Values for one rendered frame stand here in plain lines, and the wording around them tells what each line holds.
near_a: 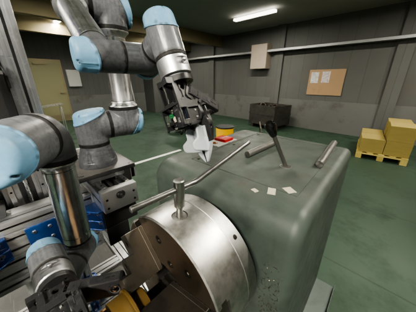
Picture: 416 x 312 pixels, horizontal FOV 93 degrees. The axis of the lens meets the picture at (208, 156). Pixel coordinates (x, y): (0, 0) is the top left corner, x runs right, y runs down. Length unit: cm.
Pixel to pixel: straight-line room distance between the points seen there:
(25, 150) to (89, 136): 44
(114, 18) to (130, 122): 37
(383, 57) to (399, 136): 247
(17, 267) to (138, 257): 61
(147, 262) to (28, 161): 30
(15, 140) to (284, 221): 52
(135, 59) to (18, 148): 31
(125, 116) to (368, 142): 469
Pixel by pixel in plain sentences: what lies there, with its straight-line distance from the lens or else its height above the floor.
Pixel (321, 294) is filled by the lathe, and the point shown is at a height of 54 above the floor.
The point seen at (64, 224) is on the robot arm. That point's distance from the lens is 72.
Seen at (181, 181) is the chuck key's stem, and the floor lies 132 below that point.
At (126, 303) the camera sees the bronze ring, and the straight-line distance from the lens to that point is 47.
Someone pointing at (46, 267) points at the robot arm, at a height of 112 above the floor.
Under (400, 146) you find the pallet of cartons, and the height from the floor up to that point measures 35.
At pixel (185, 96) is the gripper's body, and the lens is 49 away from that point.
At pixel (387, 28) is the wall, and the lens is 694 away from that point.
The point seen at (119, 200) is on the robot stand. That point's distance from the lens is 86.
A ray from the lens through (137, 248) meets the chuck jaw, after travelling 49.
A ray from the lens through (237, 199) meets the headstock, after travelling 48.
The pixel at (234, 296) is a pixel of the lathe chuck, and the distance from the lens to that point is 45.
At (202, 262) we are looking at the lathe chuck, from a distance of 40.
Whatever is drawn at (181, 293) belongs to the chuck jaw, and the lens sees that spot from 47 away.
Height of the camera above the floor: 150
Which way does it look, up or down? 21 degrees down
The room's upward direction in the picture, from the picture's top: straight up
